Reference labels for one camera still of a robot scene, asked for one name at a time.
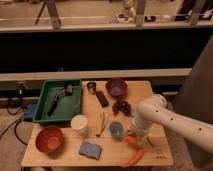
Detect wooden table board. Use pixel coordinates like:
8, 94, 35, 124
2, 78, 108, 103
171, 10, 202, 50
21, 80, 174, 168

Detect orange bowl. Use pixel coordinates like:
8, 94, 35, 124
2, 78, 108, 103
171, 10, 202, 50
35, 126, 63, 154

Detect dark grape bunch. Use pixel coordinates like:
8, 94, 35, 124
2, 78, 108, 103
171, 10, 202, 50
112, 100, 131, 116

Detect blue box on floor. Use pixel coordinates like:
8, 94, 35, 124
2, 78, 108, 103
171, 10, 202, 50
24, 104, 36, 121

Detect blue sponge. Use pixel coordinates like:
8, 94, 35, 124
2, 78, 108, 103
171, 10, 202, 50
79, 141, 102, 160

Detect white cup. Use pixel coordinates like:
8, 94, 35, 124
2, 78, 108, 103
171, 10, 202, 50
71, 115, 88, 136

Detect red yellow apple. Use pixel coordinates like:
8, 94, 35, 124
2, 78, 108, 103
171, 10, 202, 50
124, 134, 139, 145

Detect purple bowl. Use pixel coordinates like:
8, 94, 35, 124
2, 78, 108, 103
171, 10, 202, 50
105, 78, 127, 98

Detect black remote control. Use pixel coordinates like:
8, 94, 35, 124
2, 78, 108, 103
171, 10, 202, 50
96, 91, 109, 107

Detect black cables on floor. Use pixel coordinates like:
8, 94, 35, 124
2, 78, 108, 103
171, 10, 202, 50
0, 83, 28, 146

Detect orange carrot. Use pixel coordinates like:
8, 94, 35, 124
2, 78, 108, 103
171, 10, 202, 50
121, 148, 145, 168

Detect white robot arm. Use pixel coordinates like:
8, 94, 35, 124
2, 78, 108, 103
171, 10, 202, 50
130, 94, 213, 154

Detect black handled brush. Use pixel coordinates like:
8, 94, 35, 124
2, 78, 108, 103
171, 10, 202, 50
47, 84, 72, 116

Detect blue cup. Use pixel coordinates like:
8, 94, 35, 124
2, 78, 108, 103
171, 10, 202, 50
109, 122, 123, 138

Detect green plastic tray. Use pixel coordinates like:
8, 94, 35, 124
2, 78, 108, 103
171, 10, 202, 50
33, 79, 82, 125

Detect metal spoon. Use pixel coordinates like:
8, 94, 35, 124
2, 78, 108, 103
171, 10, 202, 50
147, 137, 154, 148

